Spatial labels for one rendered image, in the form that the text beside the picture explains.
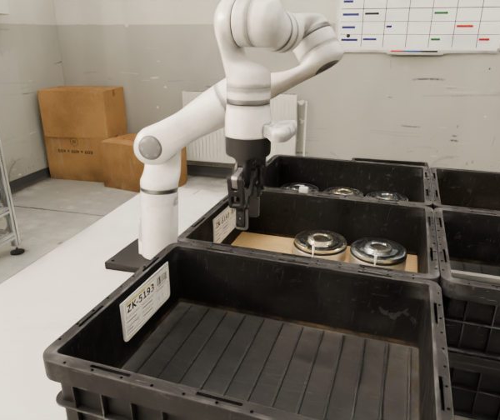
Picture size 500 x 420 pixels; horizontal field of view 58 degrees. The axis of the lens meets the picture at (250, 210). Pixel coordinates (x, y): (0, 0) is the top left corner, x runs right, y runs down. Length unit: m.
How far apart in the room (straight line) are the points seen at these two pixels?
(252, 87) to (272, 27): 0.09
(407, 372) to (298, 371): 0.14
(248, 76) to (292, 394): 0.45
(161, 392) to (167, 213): 0.71
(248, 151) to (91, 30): 3.95
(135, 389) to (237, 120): 0.42
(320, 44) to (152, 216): 0.54
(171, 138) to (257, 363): 0.58
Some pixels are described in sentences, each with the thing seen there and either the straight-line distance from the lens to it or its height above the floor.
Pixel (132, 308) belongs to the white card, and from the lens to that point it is 0.64.
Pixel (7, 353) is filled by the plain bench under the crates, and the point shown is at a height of 0.70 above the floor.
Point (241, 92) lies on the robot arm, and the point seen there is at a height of 1.16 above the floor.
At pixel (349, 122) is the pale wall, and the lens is 3.92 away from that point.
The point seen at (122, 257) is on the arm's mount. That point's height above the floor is 0.72.
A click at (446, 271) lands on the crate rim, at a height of 0.93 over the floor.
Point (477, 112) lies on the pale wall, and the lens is 3.97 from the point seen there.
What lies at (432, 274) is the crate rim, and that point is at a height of 0.93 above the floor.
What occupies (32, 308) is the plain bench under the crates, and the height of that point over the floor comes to 0.70.
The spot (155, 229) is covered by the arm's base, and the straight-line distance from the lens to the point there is 1.13.
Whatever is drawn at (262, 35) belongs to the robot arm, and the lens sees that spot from 0.70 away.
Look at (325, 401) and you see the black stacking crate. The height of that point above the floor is 0.83.
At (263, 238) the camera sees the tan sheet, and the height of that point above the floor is 0.83.
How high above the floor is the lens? 1.24
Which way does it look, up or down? 21 degrees down
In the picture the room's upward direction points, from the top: straight up
